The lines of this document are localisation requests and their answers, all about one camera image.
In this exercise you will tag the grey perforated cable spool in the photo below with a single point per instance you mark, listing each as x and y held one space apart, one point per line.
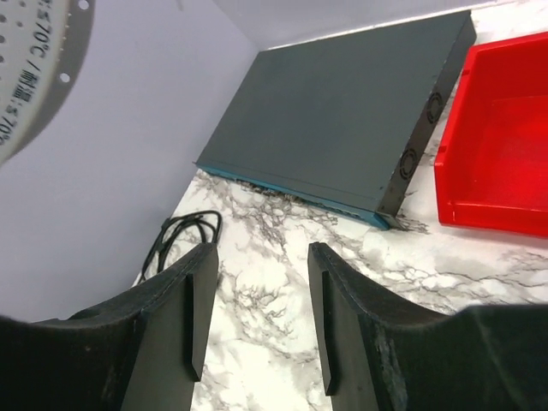
43 47

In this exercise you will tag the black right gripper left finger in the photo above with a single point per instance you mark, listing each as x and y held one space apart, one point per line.
141 350

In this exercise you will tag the dark grey network switch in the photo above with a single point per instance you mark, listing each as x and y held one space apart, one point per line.
343 122

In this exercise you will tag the left red plastic bin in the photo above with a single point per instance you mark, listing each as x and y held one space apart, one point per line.
491 166

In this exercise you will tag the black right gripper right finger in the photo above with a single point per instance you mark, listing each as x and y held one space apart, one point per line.
379 351

